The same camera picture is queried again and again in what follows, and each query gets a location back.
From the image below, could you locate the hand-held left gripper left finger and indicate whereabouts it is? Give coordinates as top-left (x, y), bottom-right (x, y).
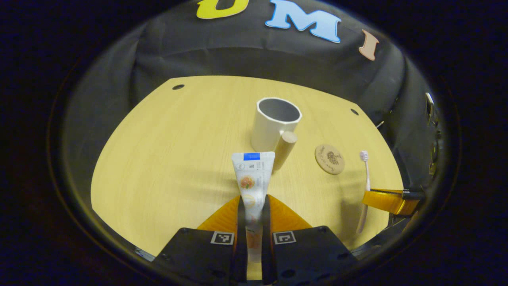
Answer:
top-left (153, 195), bottom-right (246, 284)

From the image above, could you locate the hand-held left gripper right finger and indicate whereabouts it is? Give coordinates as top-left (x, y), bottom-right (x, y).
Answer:
top-left (261, 195), bottom-right (358, 284)

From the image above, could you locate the pink toothbrush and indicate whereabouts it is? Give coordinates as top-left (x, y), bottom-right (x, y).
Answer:
top-left (356, 150), bottom-right (371, 234)

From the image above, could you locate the white toothpaste tube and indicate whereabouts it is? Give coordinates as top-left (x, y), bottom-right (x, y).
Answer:
top-left (231, 152), bottom-right (275, 265)

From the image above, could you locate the round wooden coaster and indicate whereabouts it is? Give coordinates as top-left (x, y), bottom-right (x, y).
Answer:
top-left (315, 144), bottom-right (345, 175)

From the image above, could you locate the white cup with wooden handle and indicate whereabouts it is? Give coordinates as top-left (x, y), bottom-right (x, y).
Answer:
top-left (251, 97), bottom-right (303, 172)

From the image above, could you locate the black backdrop cloth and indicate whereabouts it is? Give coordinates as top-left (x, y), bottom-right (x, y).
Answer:
top-left (63, 0), bottom-right (441, 255)

